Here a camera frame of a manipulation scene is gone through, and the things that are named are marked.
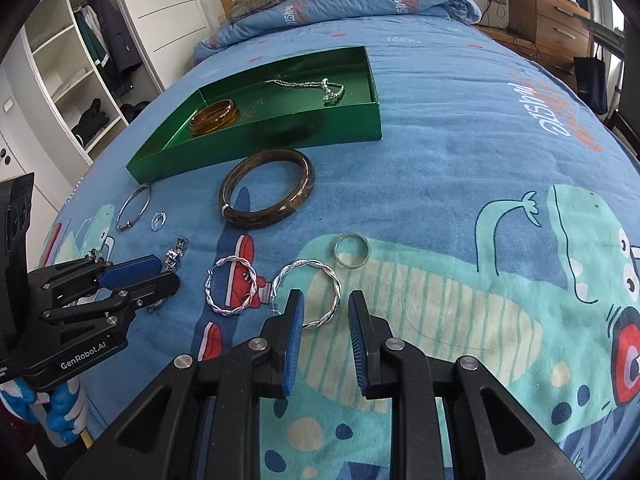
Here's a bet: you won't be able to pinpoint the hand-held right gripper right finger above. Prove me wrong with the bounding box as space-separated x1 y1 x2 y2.
348 289 586 480

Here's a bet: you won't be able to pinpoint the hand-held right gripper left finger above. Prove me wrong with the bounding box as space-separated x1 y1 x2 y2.
62 289 306 480

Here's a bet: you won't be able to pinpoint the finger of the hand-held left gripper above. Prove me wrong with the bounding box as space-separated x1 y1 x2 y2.
27 254 162 307
42 272 181 330

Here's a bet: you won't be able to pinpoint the silver link bracelet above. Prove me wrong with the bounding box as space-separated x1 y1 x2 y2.
145 236 188 313

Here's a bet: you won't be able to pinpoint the twisted silver bangle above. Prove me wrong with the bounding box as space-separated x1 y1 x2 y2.
271 259 343 332
205 256 259 317

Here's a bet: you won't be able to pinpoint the dark brown bangle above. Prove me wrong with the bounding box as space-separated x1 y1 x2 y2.
219 148 316 231

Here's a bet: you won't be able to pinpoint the green tray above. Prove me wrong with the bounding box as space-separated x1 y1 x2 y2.
126 46 383 184

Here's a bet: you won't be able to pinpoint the person's left hand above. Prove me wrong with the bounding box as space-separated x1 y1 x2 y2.
0 377 91 446

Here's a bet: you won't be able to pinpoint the thin silver bangle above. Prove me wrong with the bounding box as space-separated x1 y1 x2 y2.
116 184 152 232

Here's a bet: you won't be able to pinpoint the black folded clothes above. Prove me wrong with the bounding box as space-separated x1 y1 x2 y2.
71 99 111 146

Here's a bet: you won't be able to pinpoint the white door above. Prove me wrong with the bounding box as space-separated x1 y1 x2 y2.
0 67 73 211

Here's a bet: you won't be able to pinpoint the black clothes pile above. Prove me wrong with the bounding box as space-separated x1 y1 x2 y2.
120 101 151 123

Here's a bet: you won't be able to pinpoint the amber bangle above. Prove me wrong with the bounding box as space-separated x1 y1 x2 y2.
189 99 239 137

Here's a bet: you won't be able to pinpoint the white folded clothes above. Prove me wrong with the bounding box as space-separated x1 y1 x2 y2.
52 67 93 103

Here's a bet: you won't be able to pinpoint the dark hanging jacket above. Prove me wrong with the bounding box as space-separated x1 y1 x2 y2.
90 0 143 91

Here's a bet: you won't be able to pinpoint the green white hanging garment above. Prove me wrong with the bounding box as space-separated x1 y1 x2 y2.
75 7 111 68

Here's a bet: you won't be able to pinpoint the white open wardrobe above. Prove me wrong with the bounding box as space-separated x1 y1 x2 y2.
20 0 211 166

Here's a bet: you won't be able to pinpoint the grey-brown fur garment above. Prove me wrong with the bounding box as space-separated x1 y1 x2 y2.
227 0 296 22

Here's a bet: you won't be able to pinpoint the folded blue quilt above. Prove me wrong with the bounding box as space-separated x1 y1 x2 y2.
192 0 483 61

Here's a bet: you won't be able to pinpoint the wooden nightstand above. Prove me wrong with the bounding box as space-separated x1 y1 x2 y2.
475 22 536 58

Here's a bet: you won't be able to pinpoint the black tote bag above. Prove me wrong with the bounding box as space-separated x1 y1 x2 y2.
573 55 609 113

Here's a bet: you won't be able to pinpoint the wooden drawer cabinet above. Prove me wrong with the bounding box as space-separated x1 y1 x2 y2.
507 0 593 86

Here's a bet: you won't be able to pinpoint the glass desk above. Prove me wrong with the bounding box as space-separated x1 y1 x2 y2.
575 7 626 43

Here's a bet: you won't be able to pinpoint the silver beaded necklace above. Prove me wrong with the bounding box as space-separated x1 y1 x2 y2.
264 76 346 107

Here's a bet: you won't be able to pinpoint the black power cable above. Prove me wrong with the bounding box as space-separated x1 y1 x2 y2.
482 0 541 61

